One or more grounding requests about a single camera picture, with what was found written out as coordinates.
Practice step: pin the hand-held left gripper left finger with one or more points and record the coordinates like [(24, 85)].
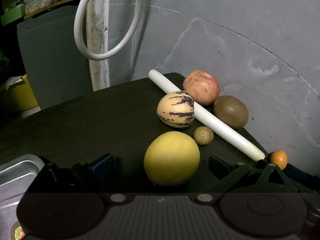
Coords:
[(102, 166)]

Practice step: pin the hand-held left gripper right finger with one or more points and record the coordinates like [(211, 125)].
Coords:
[(220, 166)]

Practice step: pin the round yellow lemon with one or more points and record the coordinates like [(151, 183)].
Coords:
[(171, 158)]

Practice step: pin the metal baking tray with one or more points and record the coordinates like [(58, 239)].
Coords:
[(15, 177)]

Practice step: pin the small brown walnut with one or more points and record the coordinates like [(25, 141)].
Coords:
[(203, 135)]

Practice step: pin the white rod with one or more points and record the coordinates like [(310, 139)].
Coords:
[(212, 121)]

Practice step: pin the brown kiwi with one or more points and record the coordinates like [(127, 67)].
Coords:
[(231, 115)]

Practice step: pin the small orange mandarin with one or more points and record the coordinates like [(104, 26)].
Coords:
[(278, 159)]

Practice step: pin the striped pepino melon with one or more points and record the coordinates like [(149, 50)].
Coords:
[(175, 109)]

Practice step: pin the red apple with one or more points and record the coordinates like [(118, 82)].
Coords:
[(201, 87)]

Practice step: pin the yellow box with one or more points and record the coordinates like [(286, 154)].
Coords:
[(20, 97)]

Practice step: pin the dark grey cabinet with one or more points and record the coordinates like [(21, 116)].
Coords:
[(55, 55)]

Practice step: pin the green box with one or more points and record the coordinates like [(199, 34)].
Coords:
[(12, 15)]

